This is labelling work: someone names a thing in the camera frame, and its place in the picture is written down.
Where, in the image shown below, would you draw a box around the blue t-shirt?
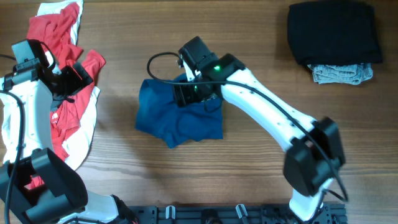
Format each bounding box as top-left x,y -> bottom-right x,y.
135,79 -> 223,149

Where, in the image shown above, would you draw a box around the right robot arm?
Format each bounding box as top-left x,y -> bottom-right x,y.
174,37 -> 346,221

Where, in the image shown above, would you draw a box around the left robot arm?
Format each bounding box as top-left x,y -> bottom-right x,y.
1,39 -> 138,223

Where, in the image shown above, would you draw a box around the white t-shirt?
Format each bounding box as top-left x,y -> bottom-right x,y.
1,1 -> 100,170

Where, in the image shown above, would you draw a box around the red t-shirt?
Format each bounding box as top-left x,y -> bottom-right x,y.
27,1 -> 106,170

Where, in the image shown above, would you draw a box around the folded black garment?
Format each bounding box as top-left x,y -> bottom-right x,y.
287,1 -> 383,66

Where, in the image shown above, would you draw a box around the folded grey garment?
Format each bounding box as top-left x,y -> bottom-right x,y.
307,63 -> 373,85

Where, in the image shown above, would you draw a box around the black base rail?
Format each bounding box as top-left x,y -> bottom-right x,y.
127,197 -> 347,224

